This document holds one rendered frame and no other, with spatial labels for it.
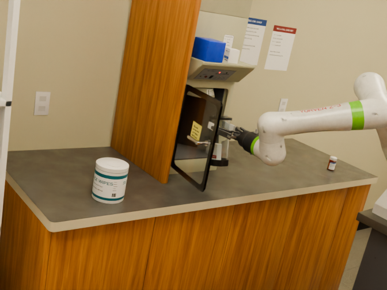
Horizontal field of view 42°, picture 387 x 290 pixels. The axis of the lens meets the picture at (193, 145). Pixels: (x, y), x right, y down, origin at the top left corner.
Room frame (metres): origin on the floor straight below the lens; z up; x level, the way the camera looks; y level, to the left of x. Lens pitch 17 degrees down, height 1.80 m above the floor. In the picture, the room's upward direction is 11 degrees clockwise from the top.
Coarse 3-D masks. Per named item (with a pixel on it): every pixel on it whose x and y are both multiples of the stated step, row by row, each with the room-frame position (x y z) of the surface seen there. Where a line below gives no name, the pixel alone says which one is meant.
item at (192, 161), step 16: (192, 96) 2.18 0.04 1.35; (208, 96) 2.07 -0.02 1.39; (192, 112) 2.16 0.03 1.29; (208, 112) 2.05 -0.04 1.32; (208, 128) 2.03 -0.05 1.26; (176, 144) 2.23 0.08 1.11; (192, 144) 2.11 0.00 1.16; (208, 144) 2.01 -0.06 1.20; (176, 160) 2.20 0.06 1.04; (192, 160) 2.09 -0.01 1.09; (208, 160) 1.99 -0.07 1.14; (192, 176) 2.07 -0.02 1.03
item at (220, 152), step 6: (222, 120) 2.24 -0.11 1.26; (228, 120) 2.25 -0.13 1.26; (222, 126) 2.25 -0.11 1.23; (228, 126) 2.26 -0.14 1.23; (216, 138) 2.24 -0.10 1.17; (222, 138) 2.24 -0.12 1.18; (216, 144) 2.23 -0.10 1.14; (222, 144) 2.23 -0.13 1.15; (228, 144) 2.26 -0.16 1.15; (216, 150) 2.23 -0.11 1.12; (222, 150) 2.23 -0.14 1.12; (228, 150) 2.26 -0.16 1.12; (216, 156) 2.22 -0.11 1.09; (222, 156) 2.22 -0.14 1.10; (228, 156) 2.26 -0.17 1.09
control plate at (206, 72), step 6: (204, 72) 2.24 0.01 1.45; (210, 72) 2.26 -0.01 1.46; (216, 72) 2.28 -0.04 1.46; (222, 72) 2.30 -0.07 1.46; (228, 72) 2.32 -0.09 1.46; (198, 78) 2.26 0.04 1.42; (204, 78) 2.29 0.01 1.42; (210, 78) 2.31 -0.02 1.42; (216, 78) 2.33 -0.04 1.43; (222, 78) 2.35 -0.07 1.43
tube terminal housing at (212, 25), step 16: (208, 16) 2.31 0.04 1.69; (224, 16) 2.36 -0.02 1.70; (208, 32) 2.32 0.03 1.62; (224, 32) 2.38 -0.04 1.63; (240, 32) 2.44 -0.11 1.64; (192, 48) 2.27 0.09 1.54; (240, 48) 2.46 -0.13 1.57; (192, 80) 2.29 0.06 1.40; (224, 96) 2.47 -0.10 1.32; (224, 112) 2.45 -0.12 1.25
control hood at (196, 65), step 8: (192, 64) 2.22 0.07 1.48; (200, 64) 2.18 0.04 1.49; (208, 64) 2.19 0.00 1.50; (216, 64) 2.22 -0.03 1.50; (224, 64) 2.25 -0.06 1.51; (232, 64) 2.28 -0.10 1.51; (240, 64) 2.32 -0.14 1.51; (248, 64) 2.38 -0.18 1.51; (192, 72) 2.21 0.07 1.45; (240, 72) 2.36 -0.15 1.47; (248, 72) 2.39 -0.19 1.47; (208, 80) 2.32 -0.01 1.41; (216, 80) 2.34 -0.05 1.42; (232, 80) 2.40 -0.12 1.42; (240, 80) 2.43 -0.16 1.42
